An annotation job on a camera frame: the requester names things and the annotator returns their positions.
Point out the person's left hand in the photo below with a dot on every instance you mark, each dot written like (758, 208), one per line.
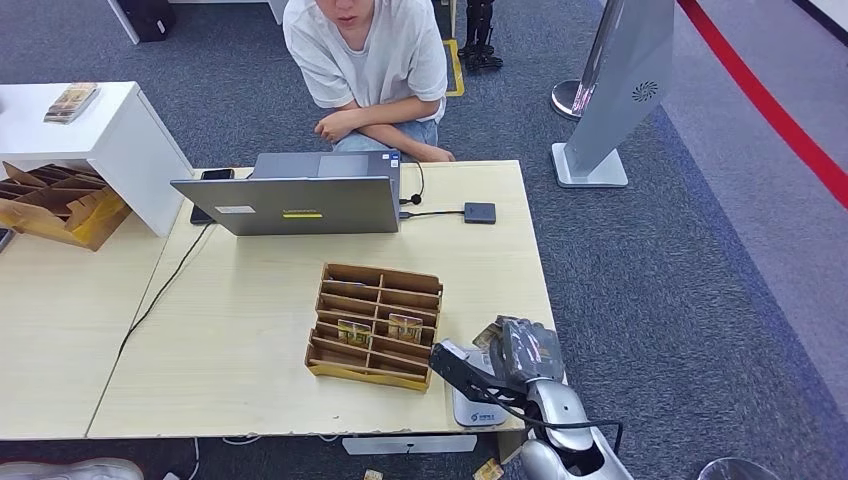
(338, 126)

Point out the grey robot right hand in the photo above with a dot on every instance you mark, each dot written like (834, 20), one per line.
(530, 351)

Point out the person's right hand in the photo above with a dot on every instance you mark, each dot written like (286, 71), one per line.
(436, 156)

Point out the person's left forearm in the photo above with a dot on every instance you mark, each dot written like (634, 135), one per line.
(404, 114)

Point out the person's right forearm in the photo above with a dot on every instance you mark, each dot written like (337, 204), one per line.
(394, 140)

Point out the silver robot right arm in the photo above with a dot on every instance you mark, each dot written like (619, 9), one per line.
(563, 411)

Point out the person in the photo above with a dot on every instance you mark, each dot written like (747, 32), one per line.
(378, 60)

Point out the white card reader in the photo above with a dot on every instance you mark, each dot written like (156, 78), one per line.
(474, 414)

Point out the cardboard card organizer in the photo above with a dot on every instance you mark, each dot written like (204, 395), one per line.
(344, 368)

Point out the grey laptop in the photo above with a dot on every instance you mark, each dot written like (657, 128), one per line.
(298, 206)

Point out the black robot legs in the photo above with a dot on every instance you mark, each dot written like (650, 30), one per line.
(478, 40)

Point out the black phone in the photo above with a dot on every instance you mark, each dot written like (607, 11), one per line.
(217, 174)

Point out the chrome stanchion base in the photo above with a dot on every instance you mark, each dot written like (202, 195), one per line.
(566, 96)

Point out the grey kiosk stand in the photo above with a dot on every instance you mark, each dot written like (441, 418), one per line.
(616, 86)

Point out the white cabinet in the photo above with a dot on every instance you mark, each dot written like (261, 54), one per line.
(132, 154)

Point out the black box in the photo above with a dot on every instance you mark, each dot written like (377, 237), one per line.
(147, 18)

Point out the clear dome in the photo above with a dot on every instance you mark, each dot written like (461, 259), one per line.
(738, 470)

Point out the cardboard organizer with yellow base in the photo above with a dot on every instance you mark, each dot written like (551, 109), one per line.
(60, 223)

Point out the dark flat device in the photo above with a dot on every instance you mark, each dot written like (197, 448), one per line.
(5, 240)

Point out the white shoe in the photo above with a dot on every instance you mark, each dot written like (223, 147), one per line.
(73, 470)

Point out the white bracket under table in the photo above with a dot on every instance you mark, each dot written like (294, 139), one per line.
(411, 444)

